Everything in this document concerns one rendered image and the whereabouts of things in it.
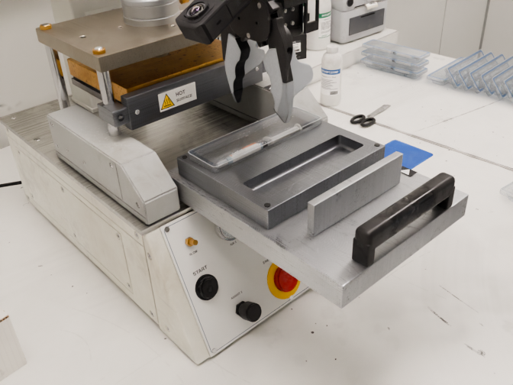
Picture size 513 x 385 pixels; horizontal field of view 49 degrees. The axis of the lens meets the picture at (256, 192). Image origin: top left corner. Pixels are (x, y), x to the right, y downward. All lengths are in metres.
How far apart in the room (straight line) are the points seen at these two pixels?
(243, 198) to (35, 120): 0.51
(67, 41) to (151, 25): 0.11
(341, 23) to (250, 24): 1.03
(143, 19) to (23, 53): 0.61
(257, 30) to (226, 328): 0.38
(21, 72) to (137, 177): 0.74
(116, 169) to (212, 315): 0.23
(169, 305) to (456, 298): 0.41
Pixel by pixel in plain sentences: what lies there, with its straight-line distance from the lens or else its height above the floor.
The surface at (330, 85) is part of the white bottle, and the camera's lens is 1.38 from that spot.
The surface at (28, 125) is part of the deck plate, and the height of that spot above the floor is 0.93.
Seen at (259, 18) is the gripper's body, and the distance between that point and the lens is 0.64.
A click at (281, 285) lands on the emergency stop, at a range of 0.80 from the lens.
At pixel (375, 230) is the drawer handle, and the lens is 0.54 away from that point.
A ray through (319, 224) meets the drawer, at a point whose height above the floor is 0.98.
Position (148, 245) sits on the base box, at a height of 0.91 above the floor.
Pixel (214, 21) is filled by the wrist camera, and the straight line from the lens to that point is 0.60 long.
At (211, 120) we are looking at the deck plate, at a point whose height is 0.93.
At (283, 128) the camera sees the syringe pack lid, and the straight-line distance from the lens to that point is 0.73.
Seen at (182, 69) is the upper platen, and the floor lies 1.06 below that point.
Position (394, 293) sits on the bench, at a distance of 0.86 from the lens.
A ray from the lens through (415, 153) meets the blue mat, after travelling 1.22.
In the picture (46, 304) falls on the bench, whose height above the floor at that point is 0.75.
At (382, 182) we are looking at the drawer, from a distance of 0.65.
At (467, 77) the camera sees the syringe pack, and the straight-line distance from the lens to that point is 1.53.
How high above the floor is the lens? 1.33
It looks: 33 degrees down
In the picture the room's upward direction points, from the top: 3 degrees counter-clockwise
